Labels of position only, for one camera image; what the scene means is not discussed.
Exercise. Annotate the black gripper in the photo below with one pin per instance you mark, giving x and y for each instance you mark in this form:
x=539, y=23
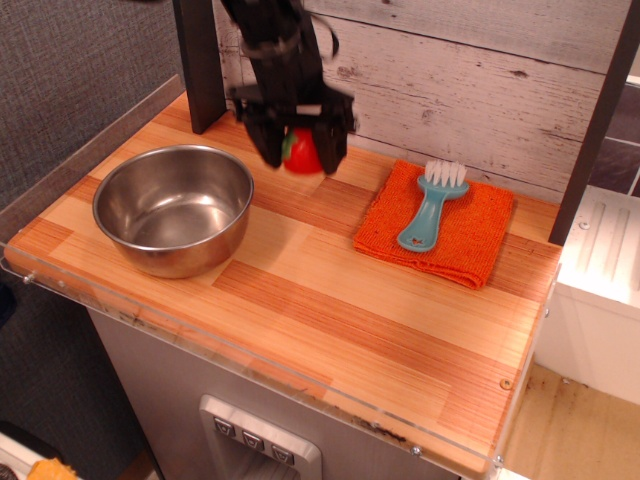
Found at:
x=289, y=88

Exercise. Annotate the red toy strawberry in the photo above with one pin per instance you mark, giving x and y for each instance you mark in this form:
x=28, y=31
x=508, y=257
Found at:
x=299, y=153

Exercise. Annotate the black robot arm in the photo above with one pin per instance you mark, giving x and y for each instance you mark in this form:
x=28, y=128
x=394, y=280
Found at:
x=262, y=21

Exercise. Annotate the stainless steel bowl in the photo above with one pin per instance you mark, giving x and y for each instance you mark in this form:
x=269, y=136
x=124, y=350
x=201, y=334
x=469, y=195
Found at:
x=176, y=212

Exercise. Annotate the teal scrub brush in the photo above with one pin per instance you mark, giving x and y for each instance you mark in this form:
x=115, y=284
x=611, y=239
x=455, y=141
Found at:
x=441, y=181

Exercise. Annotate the orange folded cloth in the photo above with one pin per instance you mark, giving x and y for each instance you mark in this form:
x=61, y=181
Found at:
x=454, y=235

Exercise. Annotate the clear acrylic table guard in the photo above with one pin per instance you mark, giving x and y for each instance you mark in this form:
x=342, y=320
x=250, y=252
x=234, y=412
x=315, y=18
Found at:
x=421, y=362

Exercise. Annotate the silver dispenser panel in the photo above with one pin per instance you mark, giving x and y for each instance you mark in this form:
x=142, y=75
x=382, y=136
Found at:
x=244, y=446

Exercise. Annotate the yellow object bottom left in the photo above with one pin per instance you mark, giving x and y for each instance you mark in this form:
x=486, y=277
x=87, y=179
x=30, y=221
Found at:
x=51, y=469

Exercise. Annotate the dark grey left post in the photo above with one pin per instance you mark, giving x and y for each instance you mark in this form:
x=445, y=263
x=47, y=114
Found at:
x=198, y=43

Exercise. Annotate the dark grey post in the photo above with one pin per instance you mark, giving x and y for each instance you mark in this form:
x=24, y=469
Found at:
x=611, y=91
x=198, y=43

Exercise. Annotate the dark grey right post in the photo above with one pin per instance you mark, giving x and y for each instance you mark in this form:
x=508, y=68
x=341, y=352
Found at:
x=611, y=91

